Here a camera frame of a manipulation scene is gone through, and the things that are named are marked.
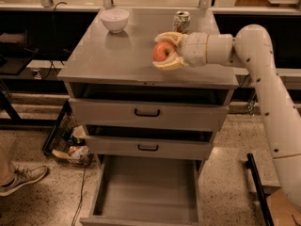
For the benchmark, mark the black drawer handle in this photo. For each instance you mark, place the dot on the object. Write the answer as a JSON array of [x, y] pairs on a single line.
[[153, 114], [148, 148]]

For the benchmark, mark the black top drawer handle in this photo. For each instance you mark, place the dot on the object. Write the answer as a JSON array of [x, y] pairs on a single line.
[[153, 114]]

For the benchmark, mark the grey top drawer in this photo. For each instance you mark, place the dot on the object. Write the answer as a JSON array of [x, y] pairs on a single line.
[[173, 116]]

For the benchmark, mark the black metal bar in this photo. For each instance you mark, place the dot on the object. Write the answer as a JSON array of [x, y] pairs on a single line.
[[251, 164]]

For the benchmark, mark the black middle drawer handle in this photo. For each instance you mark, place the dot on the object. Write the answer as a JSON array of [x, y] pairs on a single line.
[[148, 148]]

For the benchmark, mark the wire basket with trash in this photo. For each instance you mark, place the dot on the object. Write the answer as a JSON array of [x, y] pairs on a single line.
[[62, 145]]

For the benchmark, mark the cardboard box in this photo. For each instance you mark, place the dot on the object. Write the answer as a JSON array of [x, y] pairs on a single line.
[[282, 212]]

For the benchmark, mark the grey middle drawer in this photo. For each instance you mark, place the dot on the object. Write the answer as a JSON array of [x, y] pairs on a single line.
[[171, 149]]

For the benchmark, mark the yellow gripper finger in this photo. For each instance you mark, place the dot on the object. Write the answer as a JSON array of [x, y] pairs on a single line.
[[173, 62], [175, 38]]

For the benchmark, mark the red apple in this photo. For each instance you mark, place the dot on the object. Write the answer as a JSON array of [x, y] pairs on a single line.
[[162, 51]]

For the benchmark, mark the grey sneaker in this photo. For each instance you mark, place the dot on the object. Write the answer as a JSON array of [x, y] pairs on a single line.
[[23, 177]]

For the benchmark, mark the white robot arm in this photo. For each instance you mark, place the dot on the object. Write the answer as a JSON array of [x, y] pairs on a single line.
[[251, 49]]

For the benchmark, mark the white bowl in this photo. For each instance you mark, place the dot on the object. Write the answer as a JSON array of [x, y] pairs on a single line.
[[115, 19]]

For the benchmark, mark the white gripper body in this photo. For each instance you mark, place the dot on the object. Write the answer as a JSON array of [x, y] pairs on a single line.
[[194, 49]]

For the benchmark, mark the grey open bottom drawer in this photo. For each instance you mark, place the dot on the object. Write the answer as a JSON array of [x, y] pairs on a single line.
[[145, 191]]

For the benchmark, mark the green white soda can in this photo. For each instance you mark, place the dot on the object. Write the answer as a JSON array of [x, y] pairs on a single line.
[[181, 21]]

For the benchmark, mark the grey drawer cabinet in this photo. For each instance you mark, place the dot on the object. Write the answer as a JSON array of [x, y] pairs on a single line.
[[106, 66]]

